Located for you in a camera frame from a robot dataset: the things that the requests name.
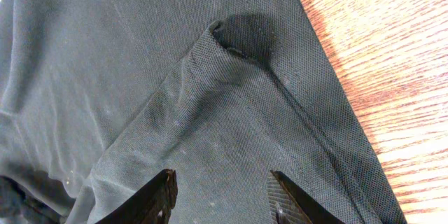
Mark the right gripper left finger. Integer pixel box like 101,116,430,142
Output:
97,169,178,224

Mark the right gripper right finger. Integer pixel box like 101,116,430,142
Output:
267,170,344,224

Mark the black t-shirt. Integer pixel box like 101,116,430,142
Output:
1,0,405,223

